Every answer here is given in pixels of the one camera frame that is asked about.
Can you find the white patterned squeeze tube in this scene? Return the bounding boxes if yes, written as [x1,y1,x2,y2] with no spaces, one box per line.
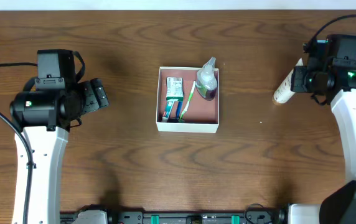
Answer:
[273,69,295,105]

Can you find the green white toothpaste tube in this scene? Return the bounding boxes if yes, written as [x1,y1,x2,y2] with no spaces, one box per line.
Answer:
[161,100,176,123]

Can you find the small green white carton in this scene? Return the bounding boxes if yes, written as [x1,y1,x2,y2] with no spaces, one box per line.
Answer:
[166,77,184,101]

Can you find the blue disposable razor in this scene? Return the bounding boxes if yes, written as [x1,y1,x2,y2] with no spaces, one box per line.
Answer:
[168,101,183,123]

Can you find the green white toothbrush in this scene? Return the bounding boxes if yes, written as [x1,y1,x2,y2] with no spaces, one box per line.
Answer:
[179,81,196,123]

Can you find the clear pump bottle dark liquid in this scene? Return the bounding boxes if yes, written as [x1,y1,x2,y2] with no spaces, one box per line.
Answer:
[196,57,218,101]

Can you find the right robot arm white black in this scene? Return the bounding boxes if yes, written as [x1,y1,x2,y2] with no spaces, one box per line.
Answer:
[287,34,356,223]

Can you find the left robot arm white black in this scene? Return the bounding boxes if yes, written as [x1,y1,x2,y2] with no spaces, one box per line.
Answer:
[10,49,109,223]

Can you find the white box with pink interior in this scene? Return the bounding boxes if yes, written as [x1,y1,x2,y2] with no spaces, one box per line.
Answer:
[156,67,220,133]

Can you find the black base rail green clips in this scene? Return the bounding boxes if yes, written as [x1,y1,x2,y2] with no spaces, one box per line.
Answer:
[60,203,288,224]

